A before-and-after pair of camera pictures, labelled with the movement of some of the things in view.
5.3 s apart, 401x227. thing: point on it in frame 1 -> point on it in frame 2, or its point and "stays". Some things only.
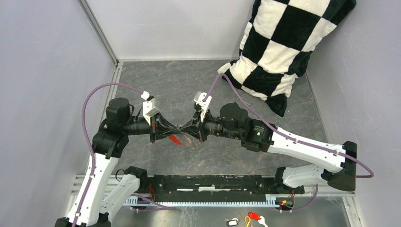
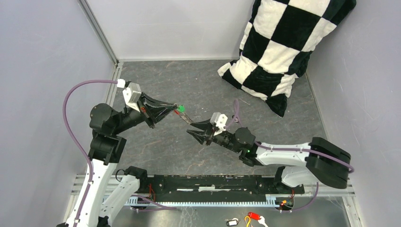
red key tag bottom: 254,215 stays
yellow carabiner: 249,220 stays
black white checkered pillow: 279,39 stays
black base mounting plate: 215,188 stays
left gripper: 160,132 -> 152,114
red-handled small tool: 174,139 -> 184,116
